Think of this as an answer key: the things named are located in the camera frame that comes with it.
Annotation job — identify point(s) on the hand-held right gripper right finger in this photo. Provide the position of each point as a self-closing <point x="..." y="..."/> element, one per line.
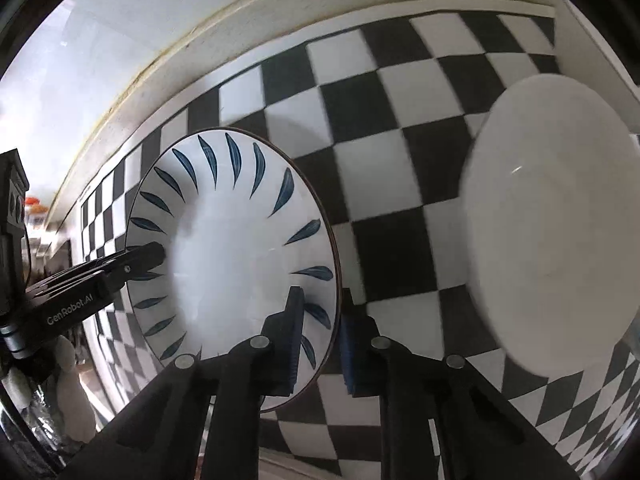
<point x="351" y="355"/>

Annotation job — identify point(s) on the blue leaf pattern plate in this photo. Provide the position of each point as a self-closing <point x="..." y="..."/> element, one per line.
<point x="225" y="260"/>

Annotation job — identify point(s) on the black white checkered mat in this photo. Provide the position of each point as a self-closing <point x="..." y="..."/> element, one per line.
<point x="390" y="240"/>

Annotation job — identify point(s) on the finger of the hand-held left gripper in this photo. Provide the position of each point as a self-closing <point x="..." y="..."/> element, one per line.
<point x="145" y="256"/>

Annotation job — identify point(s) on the plain white plate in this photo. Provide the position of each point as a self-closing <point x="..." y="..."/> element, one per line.
<point x="540" y="220"/>

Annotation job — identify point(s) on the white rounded object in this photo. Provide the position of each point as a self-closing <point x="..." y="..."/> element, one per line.
<point x="70" y="390"/>

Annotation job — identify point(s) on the colourful wall stickers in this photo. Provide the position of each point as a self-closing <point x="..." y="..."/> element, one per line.
<point x="37" y="205"/>

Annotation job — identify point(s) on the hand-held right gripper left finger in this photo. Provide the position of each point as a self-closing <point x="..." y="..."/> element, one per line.
<point x="291" y="340"/>

